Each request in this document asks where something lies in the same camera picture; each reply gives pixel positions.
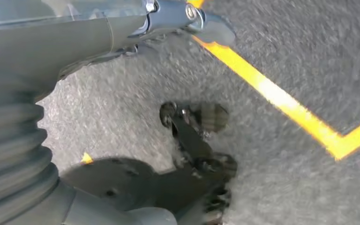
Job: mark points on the yellow floor tape rectangle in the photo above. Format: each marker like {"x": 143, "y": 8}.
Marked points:
{"x": 260, "y": 80}

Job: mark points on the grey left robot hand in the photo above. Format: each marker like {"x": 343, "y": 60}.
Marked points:
{"x": 59, "y": 46}

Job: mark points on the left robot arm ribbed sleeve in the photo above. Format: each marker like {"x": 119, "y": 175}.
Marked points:
{"x": 9, "y": 149}

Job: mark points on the black frame with ribbed wheels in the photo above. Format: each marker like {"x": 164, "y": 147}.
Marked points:
{"x": 189, "y": 139}

